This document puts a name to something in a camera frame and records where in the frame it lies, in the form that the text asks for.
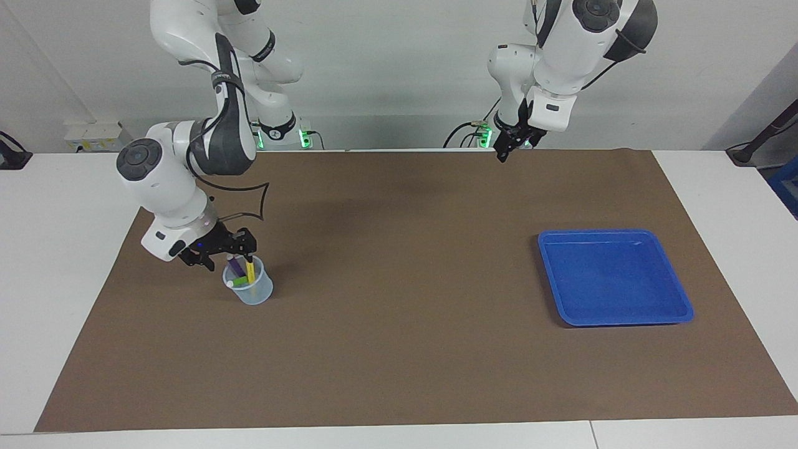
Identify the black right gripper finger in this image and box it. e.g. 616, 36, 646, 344
178, 248, 216, 271
232, 228, 258, 263

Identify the blue plastic tray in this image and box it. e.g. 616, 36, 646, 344
537, 229, 695, 327

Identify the clear plastic cup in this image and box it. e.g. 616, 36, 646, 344
223, 256, 274, 306

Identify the brown table mat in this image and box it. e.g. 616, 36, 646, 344
34, 148, 798, 433

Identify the black table clamp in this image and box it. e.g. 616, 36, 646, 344
0, 131, 33, 170

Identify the black stand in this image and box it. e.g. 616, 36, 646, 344
726, 100, 798, 167

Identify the blue crate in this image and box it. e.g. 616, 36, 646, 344
768, 156, 798, 219

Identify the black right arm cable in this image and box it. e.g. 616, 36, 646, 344
178, 34, 270, 223

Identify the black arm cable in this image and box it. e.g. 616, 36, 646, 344
534, 0, 647, 91
178, 34, 270, 223

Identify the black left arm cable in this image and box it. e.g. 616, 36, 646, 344
534, 0, 647, 91

